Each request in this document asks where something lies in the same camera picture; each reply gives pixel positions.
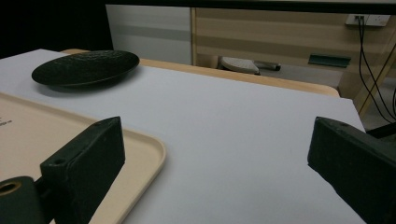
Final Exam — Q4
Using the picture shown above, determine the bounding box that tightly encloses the black textured plate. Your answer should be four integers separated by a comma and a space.
31, 49, 141, 88

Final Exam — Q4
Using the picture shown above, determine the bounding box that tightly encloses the beige plastic tray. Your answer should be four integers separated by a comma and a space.
0, 91, 167, 224

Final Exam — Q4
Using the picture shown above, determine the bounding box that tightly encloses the white cabinet panel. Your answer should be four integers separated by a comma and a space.
105, 4, 192, 65

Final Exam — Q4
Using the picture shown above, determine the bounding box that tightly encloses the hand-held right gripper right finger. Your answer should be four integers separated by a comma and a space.
306, 116, 396, 224

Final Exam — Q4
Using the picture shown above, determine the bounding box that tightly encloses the black cable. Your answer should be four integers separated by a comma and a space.
360, 16, 396, 120
357, 16, 396, 124

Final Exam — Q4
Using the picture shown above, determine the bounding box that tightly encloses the white table mat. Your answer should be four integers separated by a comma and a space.
0, 49, 366, 224

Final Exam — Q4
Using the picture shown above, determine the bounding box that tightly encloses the white wall socket strip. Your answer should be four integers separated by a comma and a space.
345, 14, 391, 27

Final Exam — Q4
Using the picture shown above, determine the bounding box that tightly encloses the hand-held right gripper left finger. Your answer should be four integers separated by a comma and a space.
39, 116, 126, 224

